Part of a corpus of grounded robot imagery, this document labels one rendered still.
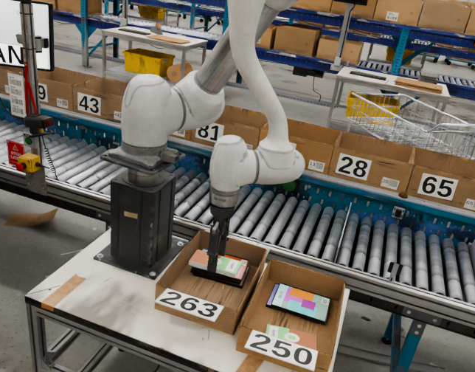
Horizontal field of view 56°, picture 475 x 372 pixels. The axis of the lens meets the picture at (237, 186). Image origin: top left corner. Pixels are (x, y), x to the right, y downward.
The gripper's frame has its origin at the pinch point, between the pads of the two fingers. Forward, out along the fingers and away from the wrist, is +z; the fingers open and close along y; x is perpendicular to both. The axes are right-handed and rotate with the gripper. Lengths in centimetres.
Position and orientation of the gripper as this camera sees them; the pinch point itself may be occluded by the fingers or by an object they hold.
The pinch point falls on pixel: (216, 257)
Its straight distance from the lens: 148.9
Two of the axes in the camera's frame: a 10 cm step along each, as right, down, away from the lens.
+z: -1.2, 8.9, 4.3
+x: 9.5, 2.3, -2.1
